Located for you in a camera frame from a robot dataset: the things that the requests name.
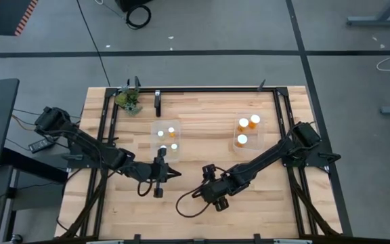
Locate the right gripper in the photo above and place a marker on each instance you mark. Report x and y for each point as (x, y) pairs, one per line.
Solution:
(217, 191)

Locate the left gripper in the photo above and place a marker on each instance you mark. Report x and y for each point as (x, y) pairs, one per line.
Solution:
(151, 171)

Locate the wide yellow-green pill bottle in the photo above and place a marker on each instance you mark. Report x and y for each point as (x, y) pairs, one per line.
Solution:
(174, 146)

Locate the pale green pill bottle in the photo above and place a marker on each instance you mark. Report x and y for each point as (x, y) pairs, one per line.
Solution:
(160, 133)

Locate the slim orange pill bottle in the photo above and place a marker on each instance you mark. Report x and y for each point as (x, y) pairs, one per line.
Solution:
(171, 129)

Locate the wide orange pill bottle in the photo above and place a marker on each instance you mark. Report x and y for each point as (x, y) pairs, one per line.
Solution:
(255, 119)

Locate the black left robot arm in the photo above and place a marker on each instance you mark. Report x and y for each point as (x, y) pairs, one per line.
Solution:
(90, 147)

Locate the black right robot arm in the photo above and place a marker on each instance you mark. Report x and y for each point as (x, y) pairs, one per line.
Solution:
(266, 157)

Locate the clear plastic bin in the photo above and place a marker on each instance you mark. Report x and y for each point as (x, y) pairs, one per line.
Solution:
(166, 139)
(254, 142)

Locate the small green succulent plant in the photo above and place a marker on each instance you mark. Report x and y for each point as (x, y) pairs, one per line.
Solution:
(129, 100)

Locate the black power adapter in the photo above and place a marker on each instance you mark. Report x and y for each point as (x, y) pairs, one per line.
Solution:
(41, 145)

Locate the black box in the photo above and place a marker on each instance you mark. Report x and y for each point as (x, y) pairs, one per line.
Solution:
(130, 4)

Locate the dark mat with orange stripes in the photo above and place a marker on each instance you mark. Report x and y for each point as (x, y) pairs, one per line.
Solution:
(5, 17)

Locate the black aluminium table frame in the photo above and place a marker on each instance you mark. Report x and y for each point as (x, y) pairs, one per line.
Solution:
(198, 89)

